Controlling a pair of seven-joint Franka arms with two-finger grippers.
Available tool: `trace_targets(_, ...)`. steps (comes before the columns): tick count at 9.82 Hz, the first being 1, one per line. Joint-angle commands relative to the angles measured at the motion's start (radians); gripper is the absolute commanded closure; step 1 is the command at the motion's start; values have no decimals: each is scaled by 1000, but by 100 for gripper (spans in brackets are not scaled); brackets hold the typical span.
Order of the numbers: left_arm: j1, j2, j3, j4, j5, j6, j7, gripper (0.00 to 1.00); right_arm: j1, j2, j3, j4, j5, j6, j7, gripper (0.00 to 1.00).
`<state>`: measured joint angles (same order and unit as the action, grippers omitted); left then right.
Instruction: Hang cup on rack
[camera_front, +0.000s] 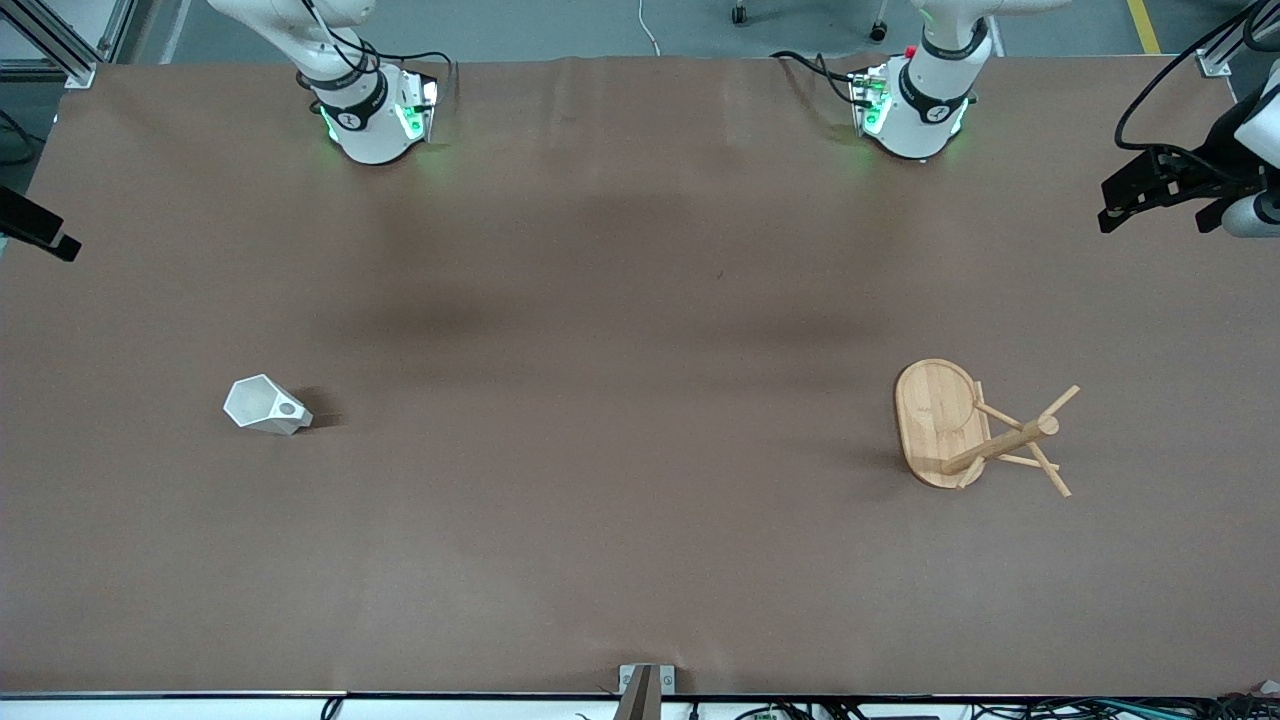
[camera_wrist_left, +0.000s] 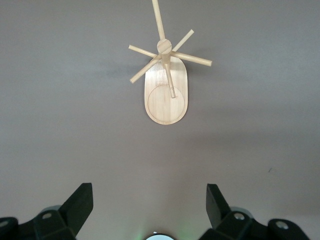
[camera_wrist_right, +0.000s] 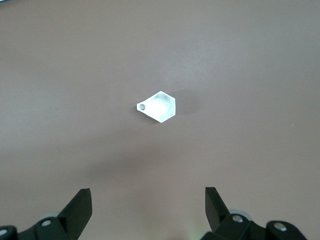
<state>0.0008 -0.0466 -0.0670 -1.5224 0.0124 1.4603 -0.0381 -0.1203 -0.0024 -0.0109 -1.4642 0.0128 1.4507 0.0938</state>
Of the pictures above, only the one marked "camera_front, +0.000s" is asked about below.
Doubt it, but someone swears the bamboo cup rack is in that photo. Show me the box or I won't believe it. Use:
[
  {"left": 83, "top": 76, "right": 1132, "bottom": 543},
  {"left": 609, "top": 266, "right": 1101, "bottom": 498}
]
[{"left": 893, "top": 358, "right": 1082, "bottom": 499}]

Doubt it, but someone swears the aluminium frame profile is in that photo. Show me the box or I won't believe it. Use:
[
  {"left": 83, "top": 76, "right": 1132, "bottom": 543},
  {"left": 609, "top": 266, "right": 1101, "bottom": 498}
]
[
  {"left": 1195, "top": 0, "right": 1280, "bottom": 79},
  {"left": 0, "top": 0, "right": 137, "bottom": 90}
]

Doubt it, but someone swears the black left base cable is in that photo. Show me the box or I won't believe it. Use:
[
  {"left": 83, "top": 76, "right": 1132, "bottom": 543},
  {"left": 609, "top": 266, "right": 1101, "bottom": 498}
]
[{"left": 770, "top": 50, "right": 863, "bottom": 111}]

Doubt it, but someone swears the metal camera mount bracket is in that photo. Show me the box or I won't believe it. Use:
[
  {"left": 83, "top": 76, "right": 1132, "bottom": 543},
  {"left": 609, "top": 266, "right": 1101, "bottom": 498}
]
[{"left": 618, "top": 663, "right": 677, "bottom": 720}]

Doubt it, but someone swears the black right base cable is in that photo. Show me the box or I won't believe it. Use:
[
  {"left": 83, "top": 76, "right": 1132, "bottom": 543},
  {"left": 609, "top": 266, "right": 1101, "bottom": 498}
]
[{"left": 368, "top": 48, "right": 459, "bottom": 106}]

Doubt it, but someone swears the white angular plastic cup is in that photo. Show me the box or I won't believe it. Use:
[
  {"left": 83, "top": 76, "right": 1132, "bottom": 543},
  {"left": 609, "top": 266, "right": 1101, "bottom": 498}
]
[{"left": 222, "top": 374, "right": 314, "bottom": 437}]

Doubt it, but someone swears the black base cable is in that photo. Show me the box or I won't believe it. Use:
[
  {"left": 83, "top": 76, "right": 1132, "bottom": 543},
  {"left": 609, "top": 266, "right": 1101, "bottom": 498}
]
[
  {"left": 368, "top": 48, "right": 459, "bottom": 106},
  {"left": 770, "top": 50, "right": 863, "bottom": 111}
]

